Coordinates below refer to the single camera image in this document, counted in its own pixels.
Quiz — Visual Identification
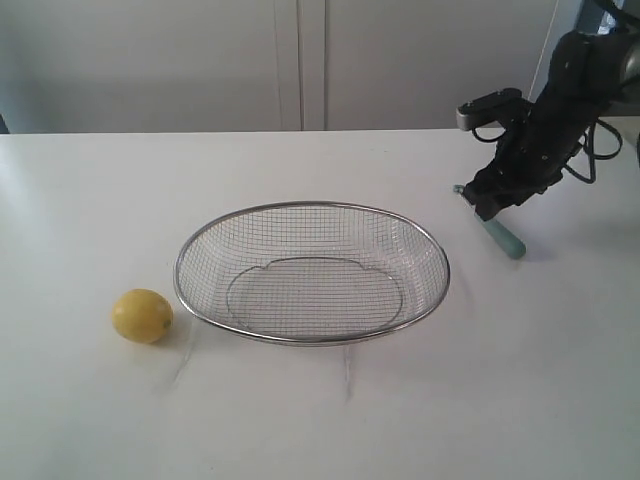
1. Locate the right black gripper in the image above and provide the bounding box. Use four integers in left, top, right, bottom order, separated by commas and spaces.
465, 94, 608, 220

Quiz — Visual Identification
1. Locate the teal handled vegetable peeler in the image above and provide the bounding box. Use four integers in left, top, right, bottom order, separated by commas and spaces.
453, 184, 527, 260

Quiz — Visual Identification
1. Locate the yellow lemon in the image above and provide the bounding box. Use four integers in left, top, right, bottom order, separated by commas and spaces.
111, 289, 173, 344

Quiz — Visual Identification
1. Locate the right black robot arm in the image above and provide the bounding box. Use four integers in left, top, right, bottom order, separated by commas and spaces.
457, 1, 639, 221

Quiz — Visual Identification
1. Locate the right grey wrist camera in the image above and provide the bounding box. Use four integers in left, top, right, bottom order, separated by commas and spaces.
456, 88, 525, 131

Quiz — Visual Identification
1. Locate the oval wire mesh basket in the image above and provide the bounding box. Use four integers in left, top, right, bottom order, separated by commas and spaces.
173, 201, 451, 346

